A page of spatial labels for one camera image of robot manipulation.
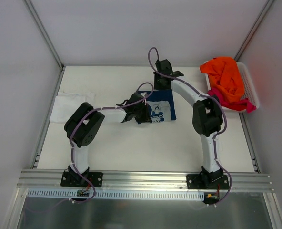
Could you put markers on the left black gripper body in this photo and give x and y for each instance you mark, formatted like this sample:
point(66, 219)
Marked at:
point(142, 114)

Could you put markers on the aluminium mounting rail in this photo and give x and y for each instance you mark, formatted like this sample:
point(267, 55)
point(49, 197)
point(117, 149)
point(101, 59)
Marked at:
point(147, 181)

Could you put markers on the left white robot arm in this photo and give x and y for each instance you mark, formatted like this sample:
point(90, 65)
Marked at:
point(83, 125)

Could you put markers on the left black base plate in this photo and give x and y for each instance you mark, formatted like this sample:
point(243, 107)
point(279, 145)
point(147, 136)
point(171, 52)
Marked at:
point(72, 179)

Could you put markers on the folded white t shirt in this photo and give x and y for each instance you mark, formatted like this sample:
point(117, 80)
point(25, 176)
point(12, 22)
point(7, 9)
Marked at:
point(65, 104)

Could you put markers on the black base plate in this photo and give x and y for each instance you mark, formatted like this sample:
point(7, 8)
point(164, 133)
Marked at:
point(202, 180)
point(72, 179)

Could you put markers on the white slotted cable duct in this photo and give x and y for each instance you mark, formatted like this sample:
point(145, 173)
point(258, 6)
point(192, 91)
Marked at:
point(116, 194)

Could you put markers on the orange t shirt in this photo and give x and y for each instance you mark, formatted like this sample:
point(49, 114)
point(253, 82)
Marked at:
point(223, 74)

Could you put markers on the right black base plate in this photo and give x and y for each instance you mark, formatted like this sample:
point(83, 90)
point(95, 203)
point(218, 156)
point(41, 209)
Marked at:
point(202, 180)

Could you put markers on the pink t shirt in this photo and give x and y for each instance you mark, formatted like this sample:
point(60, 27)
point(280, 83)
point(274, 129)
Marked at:
point(240, 106)

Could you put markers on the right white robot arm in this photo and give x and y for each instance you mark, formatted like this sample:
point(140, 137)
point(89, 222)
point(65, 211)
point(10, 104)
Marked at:
point(206, 118)

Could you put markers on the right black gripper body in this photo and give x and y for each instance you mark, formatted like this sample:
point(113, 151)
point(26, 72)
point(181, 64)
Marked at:
point(161, 83)

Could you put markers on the white plastic basket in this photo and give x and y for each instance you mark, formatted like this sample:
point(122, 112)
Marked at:
point(249, 89)

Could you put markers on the blue t shirt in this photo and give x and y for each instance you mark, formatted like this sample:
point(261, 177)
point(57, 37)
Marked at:
point(161, 106)

